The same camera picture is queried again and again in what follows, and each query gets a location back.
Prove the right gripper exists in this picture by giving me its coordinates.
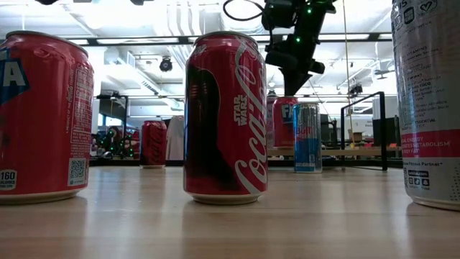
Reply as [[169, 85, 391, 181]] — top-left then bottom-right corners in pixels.
[[265, 21, 326, 97]]

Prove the red Fanta can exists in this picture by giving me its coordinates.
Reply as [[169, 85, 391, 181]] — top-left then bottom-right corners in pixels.
[[0, 30, 95, 206], [272, 96, 299, 149]]

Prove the white Celsius Peach Vibe can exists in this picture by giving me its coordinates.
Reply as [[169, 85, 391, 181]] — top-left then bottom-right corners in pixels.
[[266, 90, 275, 149]]

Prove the red Star Wars Coca-Cola can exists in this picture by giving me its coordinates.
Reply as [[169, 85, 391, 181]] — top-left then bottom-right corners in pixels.
[[183, 31, 269, 206]]

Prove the blue silver Red Bull can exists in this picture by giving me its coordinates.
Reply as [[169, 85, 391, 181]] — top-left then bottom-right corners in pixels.
[[293, 101, 323, 174]]

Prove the black background monitor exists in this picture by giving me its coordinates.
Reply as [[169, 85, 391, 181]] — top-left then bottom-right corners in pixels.
[[372, 117, 403, 147]]

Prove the white draped cloth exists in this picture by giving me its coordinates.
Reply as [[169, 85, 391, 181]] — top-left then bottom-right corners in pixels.
[[165, 114, 185, 161]]

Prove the red can black Coca-Cola script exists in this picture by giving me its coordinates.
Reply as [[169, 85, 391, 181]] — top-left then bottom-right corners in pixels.
[[139, 120, 168, 170]]

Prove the black overhead crossbar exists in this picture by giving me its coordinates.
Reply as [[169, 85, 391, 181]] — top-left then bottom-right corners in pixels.
[[77, 32, 395, 47]]

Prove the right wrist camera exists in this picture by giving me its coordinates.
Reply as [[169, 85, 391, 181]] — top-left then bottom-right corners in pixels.
[[261, 0, 299, 30]]

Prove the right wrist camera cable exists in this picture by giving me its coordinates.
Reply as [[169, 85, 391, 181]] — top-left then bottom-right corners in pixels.
[[222, 0, 267, 22]]

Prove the wooden shelf with black frame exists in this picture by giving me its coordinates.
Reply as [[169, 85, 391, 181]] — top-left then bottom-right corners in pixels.
[[267, 91, 404, 172]]

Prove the black aluminium rig frame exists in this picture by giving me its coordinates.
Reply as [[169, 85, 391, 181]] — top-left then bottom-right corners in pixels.
[[88, 157, 405, 169]]

